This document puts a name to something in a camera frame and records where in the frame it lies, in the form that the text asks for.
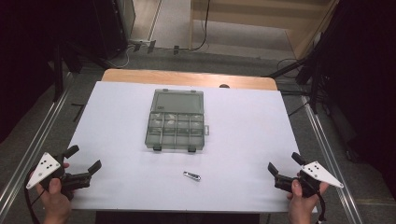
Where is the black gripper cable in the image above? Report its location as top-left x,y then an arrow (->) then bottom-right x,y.
315,189 -> 328,224
23,170 -> 45,224

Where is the person's left hand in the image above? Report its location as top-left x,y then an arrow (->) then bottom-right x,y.
35,162 -> 75,224

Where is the aluminium floor rail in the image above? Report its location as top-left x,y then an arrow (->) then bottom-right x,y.
0,73 -> 75,214
299,94 -> 364,224

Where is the light wooden shelf unit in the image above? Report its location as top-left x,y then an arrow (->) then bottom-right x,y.
188,0 -> 340,61

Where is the black metal stand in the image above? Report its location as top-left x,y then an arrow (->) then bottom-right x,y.
263,18 -> 335,116
46,40 -> 108,104

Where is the person's right hand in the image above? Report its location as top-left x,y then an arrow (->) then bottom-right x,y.
286,178 -> 330,224

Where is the silver nail clipper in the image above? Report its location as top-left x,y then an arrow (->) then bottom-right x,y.
182,171 -> 202,182

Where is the wooden table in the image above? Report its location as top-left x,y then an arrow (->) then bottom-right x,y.
101,68 -> 278,91

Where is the power strip with plugs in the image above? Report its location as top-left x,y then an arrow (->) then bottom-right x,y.
128,37 -> 157,54

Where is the white floor cable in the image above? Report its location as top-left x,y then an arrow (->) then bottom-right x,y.
106,45 -> 135,70

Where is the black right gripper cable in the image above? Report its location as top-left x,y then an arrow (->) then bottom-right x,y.
315,189 -> 328,224

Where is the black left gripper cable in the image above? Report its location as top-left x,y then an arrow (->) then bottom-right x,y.
23,170 -> 45,224

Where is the black hanging cable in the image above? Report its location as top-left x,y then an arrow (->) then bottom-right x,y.
188,0 -> 211,52

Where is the white table mat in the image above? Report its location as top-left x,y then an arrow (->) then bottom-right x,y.
68,80 -> 318,215

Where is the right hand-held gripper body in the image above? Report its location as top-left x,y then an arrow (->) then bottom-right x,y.
274,161 -> 345,199

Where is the dark cabinet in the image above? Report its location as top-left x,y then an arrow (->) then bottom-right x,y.
92,0 -> 137,61

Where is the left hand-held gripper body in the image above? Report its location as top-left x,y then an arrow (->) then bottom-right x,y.
25,151 -> 93,201

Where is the black floor cable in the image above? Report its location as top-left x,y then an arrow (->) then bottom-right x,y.
276,57 -> 303,80

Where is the grey transparent compartment storage box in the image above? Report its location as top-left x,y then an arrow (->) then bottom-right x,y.
144,88 -> 210,153

